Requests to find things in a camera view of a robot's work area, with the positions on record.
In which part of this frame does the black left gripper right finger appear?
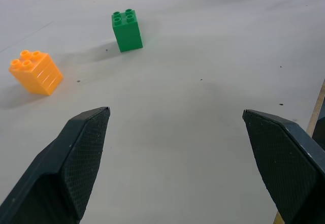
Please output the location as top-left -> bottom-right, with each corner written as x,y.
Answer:
242,109 -> 325,224

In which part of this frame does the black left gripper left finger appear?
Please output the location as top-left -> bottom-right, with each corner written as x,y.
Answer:
0,106 -> 111,224

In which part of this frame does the orange toy brick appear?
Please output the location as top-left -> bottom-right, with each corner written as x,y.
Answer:
8,50 -> 64,97

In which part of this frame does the green toy brick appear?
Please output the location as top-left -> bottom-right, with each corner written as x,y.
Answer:
111,9 -> 144,53

